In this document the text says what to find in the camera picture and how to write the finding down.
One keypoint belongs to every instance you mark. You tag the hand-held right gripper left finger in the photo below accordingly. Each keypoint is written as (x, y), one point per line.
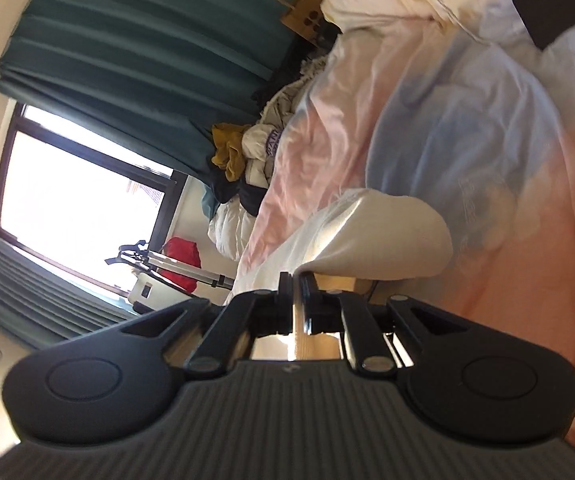
(267, 310)

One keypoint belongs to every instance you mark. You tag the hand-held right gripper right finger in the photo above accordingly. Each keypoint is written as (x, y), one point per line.
(323, 310)

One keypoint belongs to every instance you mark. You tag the cream white sweatpants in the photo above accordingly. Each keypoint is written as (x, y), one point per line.
(377, 240)

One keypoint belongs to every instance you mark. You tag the white bedding bundle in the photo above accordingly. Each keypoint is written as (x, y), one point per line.
(230, 227)

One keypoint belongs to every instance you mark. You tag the red bag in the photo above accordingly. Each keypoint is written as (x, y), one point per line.
(182, 260)

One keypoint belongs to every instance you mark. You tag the folded metal stand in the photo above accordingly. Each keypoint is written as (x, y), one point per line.
(177, 265)

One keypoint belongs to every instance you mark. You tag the dark clothing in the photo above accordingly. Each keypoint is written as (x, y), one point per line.
(242, 192)

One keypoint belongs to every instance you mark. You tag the white case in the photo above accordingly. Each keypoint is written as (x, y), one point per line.
(147, 292)

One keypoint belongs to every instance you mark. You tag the yellow garment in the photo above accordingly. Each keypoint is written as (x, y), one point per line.
(228, 150)

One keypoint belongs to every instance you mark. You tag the grey white printed sweatshirt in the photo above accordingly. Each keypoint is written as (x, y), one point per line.
(267, 135)

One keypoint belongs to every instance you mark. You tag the window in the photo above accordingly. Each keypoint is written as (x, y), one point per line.
(67, 195)

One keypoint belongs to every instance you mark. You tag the pastel tie-dye duvet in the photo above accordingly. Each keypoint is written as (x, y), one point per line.
(467, 110)

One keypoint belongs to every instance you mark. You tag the teal curtain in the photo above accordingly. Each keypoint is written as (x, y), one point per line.
(17, 285)
(142, 50)

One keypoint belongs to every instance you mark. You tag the brown paper bag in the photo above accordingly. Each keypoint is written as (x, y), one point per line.
(302, 12)

